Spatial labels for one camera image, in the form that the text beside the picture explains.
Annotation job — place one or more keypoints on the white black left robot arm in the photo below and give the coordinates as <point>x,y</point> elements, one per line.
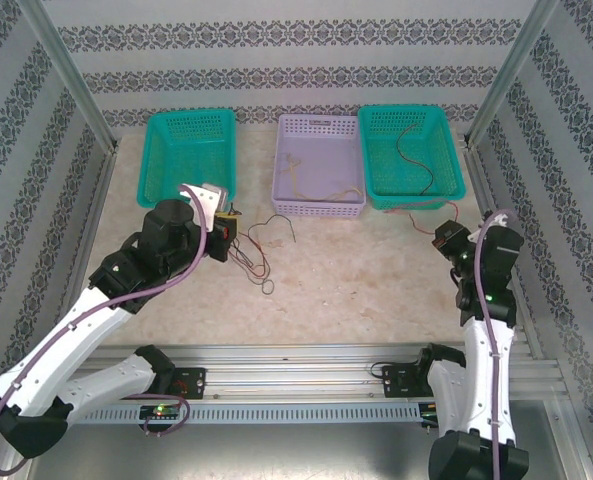
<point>76,340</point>

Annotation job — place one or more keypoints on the small circuit board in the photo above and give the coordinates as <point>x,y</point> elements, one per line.
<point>430,411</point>
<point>161,412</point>

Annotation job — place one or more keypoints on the lavender plastic basket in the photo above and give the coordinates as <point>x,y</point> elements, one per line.
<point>318,165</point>

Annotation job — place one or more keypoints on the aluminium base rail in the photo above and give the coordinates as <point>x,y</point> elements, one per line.
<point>286,375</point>

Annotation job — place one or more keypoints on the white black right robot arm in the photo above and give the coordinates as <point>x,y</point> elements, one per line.
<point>481,360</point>

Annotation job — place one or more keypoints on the teal plastic basket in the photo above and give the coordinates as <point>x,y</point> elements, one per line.
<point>186,150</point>
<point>411,150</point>

